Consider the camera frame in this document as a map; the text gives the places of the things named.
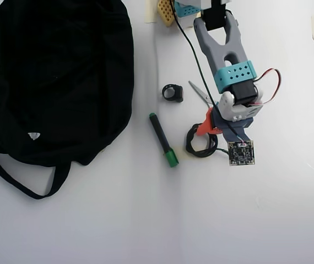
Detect thin black camera wire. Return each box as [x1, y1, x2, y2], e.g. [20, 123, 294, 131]
[169, 0, 245, 145]

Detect bare camera circuit board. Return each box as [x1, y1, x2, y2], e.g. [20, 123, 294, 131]
[228, 139, 256, 167]

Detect beige masking tape strip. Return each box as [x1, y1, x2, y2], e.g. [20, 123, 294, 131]
[145, 0, 159, 23]

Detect black plastic ring clip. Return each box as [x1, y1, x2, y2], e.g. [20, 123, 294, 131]
[161, 84, 185, 104]

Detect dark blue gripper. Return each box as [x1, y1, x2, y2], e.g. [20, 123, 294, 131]
[196, 106, 255, 144]

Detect black fabric bag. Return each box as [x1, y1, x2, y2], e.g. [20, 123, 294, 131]
[0, 0, 135, 200]

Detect black marker with green cap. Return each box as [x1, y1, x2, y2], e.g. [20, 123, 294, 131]
[148, 112, 180, 169]

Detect black usb cable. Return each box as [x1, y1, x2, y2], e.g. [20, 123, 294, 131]
[185, 123, 229, 160]

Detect yellow perforated base clamp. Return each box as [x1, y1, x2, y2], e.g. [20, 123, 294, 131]
[156, 0, 176, 28]

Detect scissors with blue handles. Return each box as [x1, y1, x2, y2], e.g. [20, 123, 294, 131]
[188, 80, 214, 107]

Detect red and white servo wire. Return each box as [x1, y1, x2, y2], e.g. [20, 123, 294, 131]
[246, 68, 283, 107]

